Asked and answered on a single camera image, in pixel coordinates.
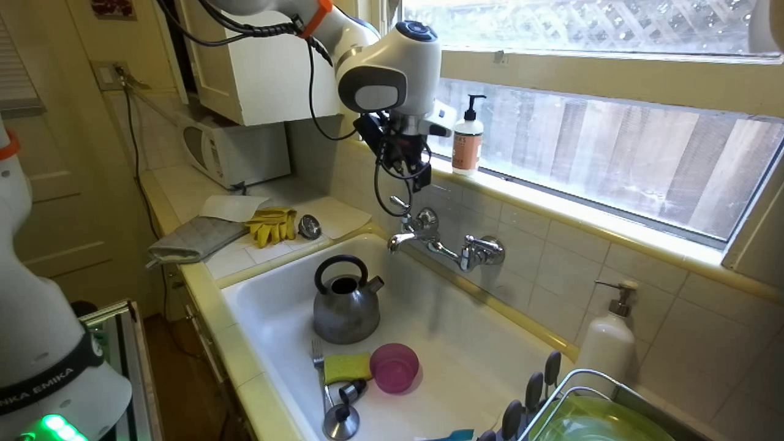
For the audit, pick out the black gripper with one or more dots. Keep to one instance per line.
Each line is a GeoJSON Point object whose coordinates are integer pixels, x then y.
{"type": "Point", "coordinates": [399, 150]}

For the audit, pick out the purple plastic bowl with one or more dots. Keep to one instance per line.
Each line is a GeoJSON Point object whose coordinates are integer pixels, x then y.
{"type": "Point", "coordinates": [394, 369]}

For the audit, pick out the white sink basin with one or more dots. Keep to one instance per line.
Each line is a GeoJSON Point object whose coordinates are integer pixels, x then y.
{"type": "Point", "coordinates": [438, 362]}

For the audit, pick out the grey dish rack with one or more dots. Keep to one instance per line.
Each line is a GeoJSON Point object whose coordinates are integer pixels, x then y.
{"type": "Point", "coordinates": [549, 388]}

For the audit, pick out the orange soap pump bottle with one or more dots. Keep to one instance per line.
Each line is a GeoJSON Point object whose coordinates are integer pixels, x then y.
{"type": "Point", "coordinates": [467, 139]}

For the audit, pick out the small metal strainer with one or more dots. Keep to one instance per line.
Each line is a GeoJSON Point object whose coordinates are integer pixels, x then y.
{"type": "Point", "coordinates": [310, 230]}

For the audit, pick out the white toaster oven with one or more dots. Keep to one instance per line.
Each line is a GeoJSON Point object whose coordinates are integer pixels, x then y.
{"type": "Point", "coordinates": [235, 156]}

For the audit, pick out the grey folded cloth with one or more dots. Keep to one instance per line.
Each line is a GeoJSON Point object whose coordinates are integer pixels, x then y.
{"type": "Point", "coordinates": [193, 242]}

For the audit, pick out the yellow sponge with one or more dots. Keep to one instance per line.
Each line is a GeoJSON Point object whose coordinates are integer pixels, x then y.
{"type": "Point", "coordinates": [345, 369]}

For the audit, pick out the metal ladle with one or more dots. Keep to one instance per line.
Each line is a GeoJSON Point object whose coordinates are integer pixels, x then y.
{"type": "Point", "coordinates": [340, 418]}

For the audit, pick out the white soap dispenser bottle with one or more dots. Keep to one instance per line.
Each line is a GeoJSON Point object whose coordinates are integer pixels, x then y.
{"type": "Point", "coordinates": [609, 342]}

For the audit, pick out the blue plastic knife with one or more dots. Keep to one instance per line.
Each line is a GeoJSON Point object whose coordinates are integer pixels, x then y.
{"type": "Point", "coordinates": [457, 435]}

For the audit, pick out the steel kettle black handle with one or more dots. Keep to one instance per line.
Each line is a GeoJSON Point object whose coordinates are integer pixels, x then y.
{"type": "Point", "coordinates": [345, 310]}

